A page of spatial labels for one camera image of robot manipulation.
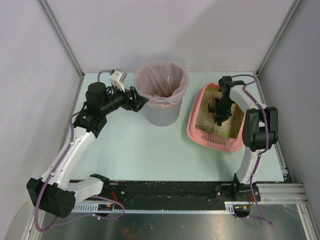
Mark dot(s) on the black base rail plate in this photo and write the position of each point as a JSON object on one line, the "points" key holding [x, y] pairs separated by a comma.
{"points": [[171, 196]]}

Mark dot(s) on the grey trash bucket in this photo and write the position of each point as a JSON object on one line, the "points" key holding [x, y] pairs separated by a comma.
{"points": [[160, 111]]}

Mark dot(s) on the black slotted litter scoop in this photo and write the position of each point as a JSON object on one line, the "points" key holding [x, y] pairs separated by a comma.
{"points": [[211, 108]]}

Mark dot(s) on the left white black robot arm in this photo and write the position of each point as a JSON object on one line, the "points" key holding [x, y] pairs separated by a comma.
{"points": [[75, 147]]}

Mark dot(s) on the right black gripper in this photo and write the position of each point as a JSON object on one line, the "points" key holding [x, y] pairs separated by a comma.
{"points": [[220, 113]]}

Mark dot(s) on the beige cat litter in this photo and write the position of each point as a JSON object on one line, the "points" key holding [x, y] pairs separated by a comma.
{"points": [[205, 120]]}

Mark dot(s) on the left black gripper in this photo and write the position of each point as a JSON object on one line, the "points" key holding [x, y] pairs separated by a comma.
{"points": [[132, 100]]}

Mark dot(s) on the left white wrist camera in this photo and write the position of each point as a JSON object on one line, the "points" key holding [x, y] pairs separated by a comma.
{"points": [[117, 79]]}

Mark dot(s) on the pink plastic bin liner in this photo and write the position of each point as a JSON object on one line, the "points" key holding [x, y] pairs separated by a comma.
{"points": [[159, 73]]}

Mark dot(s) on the aluminium frame rail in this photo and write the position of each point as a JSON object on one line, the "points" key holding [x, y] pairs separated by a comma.
{"points": [[270, 193]]}

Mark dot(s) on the pink green litter box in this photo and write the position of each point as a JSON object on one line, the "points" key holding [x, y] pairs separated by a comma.
{"points": [[208, 140]]}

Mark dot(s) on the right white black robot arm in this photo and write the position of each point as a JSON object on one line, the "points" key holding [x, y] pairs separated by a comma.
{"points": [[260, 131]]}

